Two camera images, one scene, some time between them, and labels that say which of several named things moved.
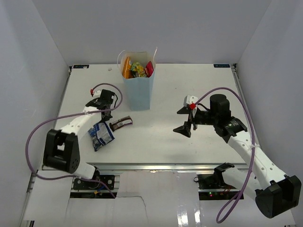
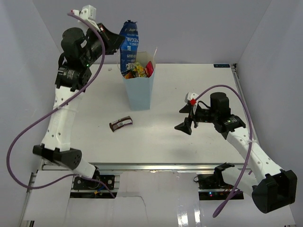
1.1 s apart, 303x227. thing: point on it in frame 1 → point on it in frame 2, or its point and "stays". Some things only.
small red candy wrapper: (148, 71) stays
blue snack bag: (101, 134) → (129, 52)
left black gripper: (104, 119) → (112, 40)
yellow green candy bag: (137, 70) stays
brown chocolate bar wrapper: (125, 121) stays
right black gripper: (185, 129) stays
